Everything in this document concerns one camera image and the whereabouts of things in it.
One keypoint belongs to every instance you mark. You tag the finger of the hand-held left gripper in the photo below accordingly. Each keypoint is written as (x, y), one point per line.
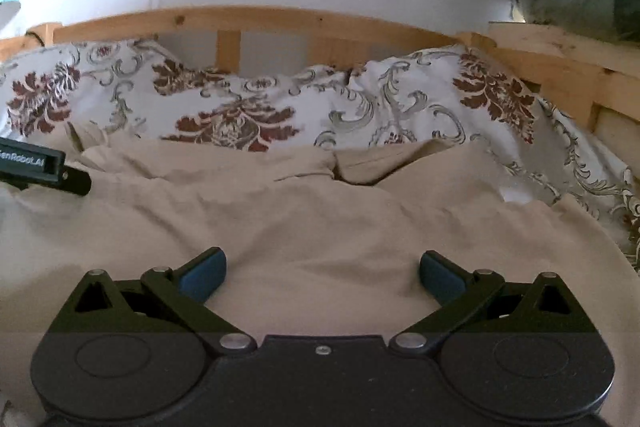
(77, 182)

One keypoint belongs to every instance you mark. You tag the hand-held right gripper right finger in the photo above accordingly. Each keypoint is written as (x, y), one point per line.
(442, 279)

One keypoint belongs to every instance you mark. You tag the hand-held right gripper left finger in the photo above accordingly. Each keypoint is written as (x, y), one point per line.
(200, 277)

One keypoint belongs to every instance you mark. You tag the beige hooded jacket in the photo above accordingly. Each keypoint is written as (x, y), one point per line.
(325, 227)

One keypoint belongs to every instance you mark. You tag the floral pillow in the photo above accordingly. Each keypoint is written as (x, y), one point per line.
(165, 102)
(425, 102)

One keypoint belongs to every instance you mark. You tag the wooden bed frame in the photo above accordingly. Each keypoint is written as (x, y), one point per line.
(280, 19)

